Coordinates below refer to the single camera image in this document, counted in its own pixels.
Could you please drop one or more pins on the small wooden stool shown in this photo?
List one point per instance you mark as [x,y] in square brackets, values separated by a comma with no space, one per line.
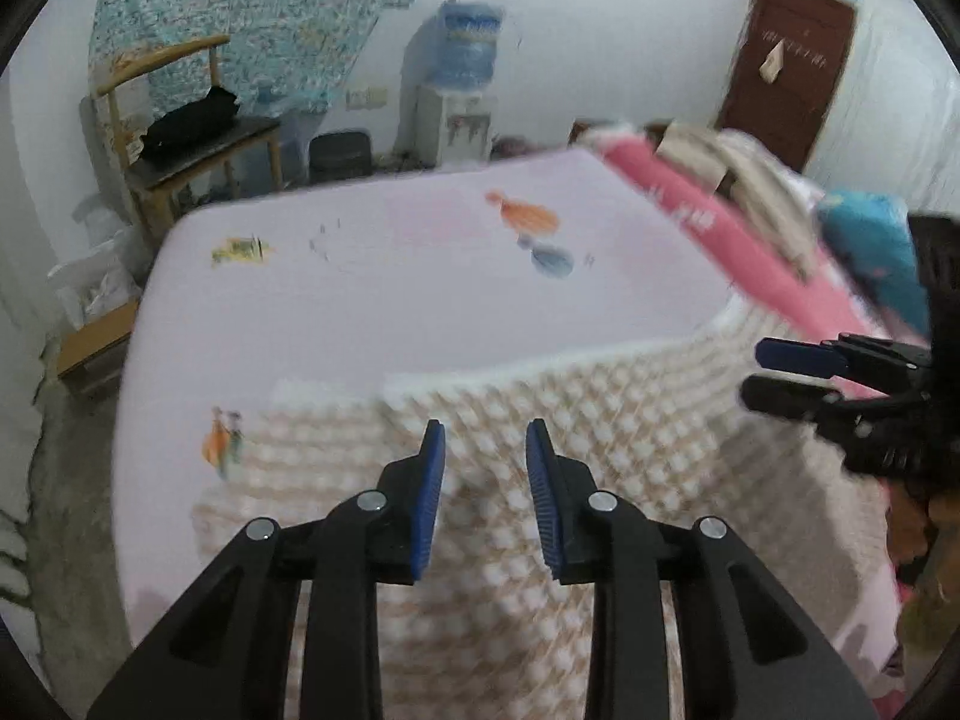
[94,349]

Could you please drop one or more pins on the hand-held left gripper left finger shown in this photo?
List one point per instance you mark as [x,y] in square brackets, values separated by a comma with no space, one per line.
[427,495]

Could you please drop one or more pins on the pink floral blanket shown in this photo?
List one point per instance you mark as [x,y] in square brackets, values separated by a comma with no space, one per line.
[705,232]

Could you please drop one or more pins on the brown wooden door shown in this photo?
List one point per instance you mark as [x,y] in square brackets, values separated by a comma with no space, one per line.
[787,112]

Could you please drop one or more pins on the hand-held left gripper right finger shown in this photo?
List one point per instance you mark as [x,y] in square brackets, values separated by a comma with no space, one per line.
[541,510]

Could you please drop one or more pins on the white plastic bags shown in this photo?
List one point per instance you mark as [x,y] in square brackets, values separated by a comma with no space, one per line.
[94,270]

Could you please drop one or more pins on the beige white checked knit sweater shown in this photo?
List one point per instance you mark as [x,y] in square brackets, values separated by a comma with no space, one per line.
[675,465]

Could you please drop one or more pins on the beige garment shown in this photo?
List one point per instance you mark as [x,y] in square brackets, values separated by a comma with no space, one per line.
[765,195]

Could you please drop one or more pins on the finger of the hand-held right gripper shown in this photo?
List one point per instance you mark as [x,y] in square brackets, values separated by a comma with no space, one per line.
[795,356]
[787,394]

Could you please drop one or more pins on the black bin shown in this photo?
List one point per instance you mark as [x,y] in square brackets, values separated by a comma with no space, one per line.
[340,157]

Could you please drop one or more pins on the beige cloth on door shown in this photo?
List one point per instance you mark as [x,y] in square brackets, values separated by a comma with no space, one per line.
[772,64]

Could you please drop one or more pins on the person's right hand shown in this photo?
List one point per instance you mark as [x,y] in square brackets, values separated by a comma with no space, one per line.
[911,532]

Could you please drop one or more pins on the black bag on chair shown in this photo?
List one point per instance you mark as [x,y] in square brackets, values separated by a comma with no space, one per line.
[191,124]

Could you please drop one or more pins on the teal patterned hanging cloth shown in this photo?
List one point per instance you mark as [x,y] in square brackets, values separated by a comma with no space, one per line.
[262,7]

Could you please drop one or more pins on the teal blue garment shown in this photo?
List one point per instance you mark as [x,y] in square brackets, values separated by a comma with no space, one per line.
[870,247]

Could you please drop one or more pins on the white water dispenser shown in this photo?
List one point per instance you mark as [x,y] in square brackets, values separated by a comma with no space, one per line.
[454,124]

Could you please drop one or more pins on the wall socket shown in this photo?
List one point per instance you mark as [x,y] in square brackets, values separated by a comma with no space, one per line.
[367,97]

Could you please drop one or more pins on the bed with lilac sheet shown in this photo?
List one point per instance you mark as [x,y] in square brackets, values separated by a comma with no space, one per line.
[412,277]

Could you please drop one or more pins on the wooden chair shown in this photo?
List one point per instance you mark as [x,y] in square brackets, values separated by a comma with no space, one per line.
[150,187]

